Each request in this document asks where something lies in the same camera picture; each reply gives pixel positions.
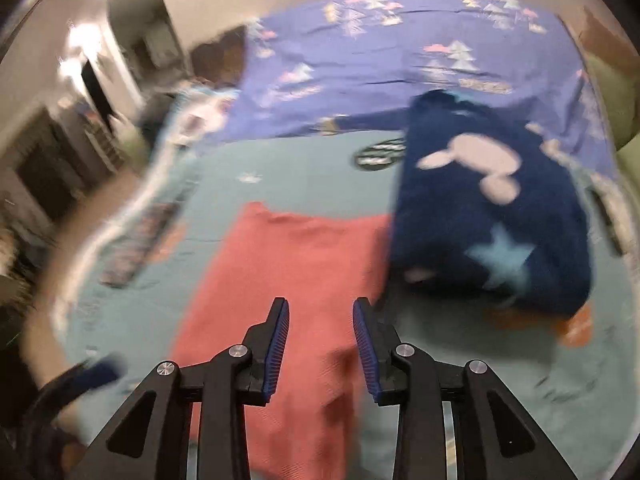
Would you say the green pillow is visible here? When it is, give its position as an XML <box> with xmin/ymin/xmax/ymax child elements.
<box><xmin>582</xmin><ymin>52</ymin><xmax>640</xmax><ymax>196</ymax></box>

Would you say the pink knit garment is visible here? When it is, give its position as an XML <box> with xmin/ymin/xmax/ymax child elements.
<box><xmin>170</xmin><ymin>201</ymin><xmax>401</xmax><ymax>480</ymax></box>

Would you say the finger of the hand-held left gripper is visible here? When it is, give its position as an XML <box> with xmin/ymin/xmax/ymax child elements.
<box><xmin>52</xmin><ymin>352</ymin><xmax>128</xmax><ymax>413</ymax></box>

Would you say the dark brown furniture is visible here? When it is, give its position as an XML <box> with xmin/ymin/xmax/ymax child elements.
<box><xmin>190</xmin><ymin>25</ymin><xmax>251</xmax><ymax>88</ymax></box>

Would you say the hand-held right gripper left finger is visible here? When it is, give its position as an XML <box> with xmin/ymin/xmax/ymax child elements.
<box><xmin>85</xmin><ymin>297</ymin><xmax>291</xmax><ymax>480</ymax></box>

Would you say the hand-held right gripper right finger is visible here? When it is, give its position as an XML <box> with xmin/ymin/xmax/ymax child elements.
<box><xmin>352</xmin><ymin>297</ymin><xmax>581</xmax><ymax>480</ymax></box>

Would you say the navy star print garment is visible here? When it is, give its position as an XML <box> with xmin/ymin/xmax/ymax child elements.
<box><xmin>345</xmin><ymin>90</ymin><xmax>597</xmax><ymax>320</ymax></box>

